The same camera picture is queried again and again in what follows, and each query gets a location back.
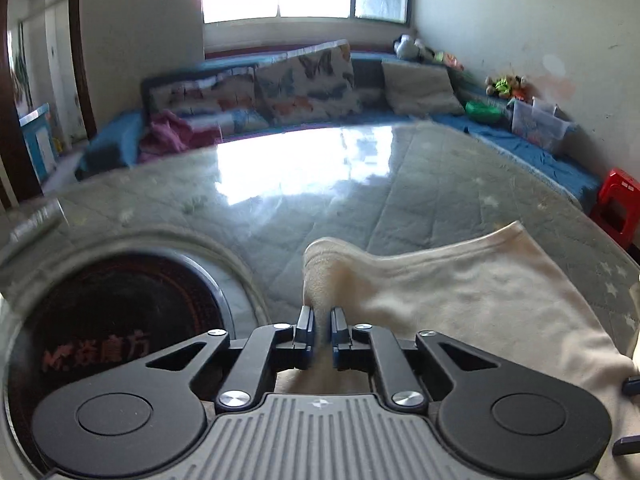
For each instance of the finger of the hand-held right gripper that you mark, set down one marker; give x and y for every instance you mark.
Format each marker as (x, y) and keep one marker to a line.
(629, 445)
(633, 385)

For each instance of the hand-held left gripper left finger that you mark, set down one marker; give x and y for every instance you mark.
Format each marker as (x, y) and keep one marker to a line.
(306, 340)

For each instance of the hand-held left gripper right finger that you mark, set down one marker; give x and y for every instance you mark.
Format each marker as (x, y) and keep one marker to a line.
(337, 340)

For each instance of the cream cloth garment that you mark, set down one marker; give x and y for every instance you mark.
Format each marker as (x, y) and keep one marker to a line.
(450, 285)

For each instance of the round black induction cooker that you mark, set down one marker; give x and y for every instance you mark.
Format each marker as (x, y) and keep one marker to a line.
(125, 320)

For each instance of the red plastic stool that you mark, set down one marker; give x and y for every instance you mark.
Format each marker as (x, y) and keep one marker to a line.
(620, 200)

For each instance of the pink crumpled cloth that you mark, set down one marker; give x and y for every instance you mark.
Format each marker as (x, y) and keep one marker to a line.
(167, 135)

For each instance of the large butterfly print cushion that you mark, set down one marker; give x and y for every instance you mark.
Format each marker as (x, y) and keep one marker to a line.
(310, 82)

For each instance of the blue corner sofa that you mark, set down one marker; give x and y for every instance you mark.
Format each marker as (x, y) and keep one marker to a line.
(525, 150)

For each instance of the long butterfly print cushion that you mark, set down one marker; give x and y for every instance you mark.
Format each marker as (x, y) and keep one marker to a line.
(200, 95)

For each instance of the plain grey pillow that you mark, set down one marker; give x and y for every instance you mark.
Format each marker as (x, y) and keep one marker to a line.
(422, 85)

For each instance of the green plastic bowl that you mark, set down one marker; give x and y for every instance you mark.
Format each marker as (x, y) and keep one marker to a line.
(482, 112)

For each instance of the clear plastic storage box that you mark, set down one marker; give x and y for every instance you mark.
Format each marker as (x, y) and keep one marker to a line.
(537, 127)

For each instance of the small white plastic box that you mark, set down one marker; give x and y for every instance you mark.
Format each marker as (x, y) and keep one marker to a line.
(545, 106)

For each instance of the black and white plush toy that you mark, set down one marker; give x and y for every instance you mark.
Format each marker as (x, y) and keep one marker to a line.
(407, 47)

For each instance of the colourful small toys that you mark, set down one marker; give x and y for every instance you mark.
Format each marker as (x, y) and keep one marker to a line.
(450, 60)

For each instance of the green and yellow plush toy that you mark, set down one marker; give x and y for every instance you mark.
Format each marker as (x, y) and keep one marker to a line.
(506, 86)

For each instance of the blue and white cabinet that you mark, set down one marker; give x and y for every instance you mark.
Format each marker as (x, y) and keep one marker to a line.
(37, 140)

